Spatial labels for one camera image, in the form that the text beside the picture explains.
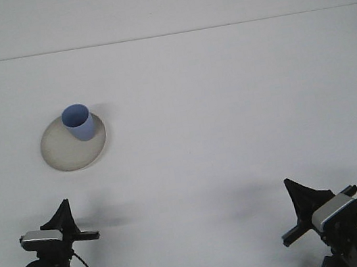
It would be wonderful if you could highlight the pale blue cup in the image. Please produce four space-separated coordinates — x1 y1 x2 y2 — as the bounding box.
59 102 97 145

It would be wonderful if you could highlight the pale round plate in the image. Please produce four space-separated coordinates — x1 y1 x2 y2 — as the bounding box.
34 107 112 177

